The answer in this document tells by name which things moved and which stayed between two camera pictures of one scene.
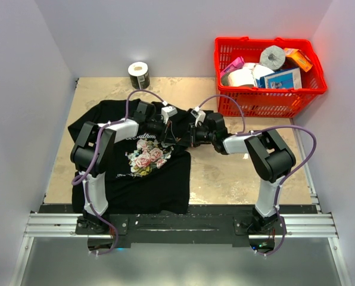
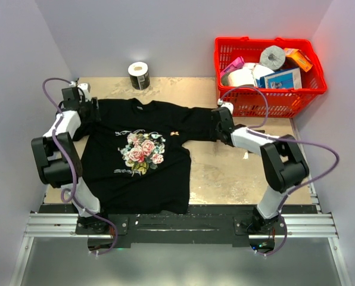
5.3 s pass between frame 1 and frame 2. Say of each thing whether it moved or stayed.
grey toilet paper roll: stayed
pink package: stayed
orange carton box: stayed
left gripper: moved
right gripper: moved
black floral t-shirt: stayed
